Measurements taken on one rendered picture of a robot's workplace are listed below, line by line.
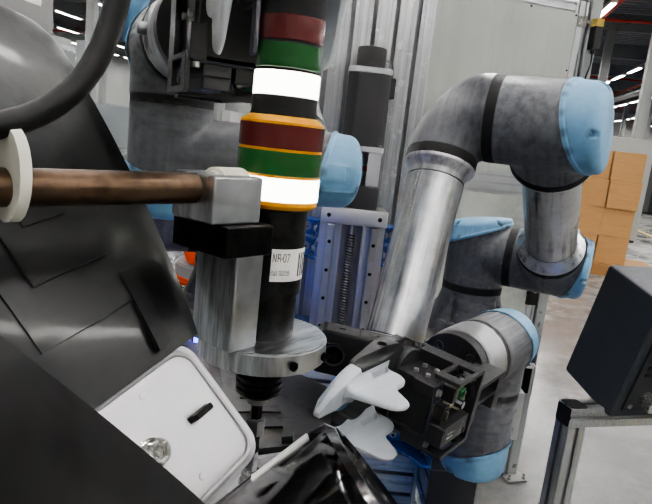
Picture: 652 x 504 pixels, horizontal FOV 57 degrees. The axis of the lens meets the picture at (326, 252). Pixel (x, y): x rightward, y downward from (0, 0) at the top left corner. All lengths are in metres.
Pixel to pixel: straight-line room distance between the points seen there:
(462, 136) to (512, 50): 1.69
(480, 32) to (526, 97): 1.63
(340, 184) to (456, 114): 0.27
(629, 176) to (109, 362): 8.43
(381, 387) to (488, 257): 0.71
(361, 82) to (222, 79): 0.85
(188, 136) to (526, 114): 0.42
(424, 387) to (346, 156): 0.23
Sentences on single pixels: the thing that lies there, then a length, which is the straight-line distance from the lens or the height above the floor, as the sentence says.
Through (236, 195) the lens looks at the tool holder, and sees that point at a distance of 0.28.
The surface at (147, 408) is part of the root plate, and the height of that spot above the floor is 1.27.
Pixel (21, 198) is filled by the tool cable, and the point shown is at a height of 1.36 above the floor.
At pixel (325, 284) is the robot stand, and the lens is 1.25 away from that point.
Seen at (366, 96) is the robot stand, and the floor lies 1.47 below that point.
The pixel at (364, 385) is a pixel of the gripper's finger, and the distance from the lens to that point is 0.49.
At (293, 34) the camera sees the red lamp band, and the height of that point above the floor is 1.44.
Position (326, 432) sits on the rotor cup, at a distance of 0.27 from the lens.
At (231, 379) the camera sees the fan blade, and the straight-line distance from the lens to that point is 0.51.
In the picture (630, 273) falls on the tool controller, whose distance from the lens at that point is 0.95.
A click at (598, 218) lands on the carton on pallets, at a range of 8.60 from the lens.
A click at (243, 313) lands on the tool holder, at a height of 1.30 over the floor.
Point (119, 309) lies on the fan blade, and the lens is 0.29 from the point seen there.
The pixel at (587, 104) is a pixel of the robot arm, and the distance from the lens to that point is 0.79.
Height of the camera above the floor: 1.39
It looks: 11 degrees down
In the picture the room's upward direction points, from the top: 6 degrees clockwise
